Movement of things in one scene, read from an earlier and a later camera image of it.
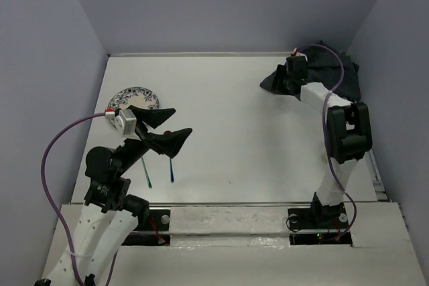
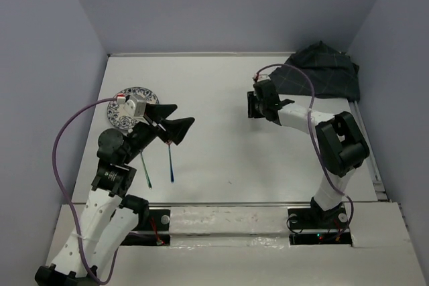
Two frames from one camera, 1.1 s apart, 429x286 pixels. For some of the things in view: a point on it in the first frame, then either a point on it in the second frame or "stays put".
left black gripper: x=169 y=142 → x=175 y=130
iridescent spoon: x=171 y=171 stays put
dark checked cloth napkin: x=328 y=65 stays put
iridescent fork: x=147 y=174 stays put
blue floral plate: x=135 y=96 stays put
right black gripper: x=280 y=74 → x=252 y=98
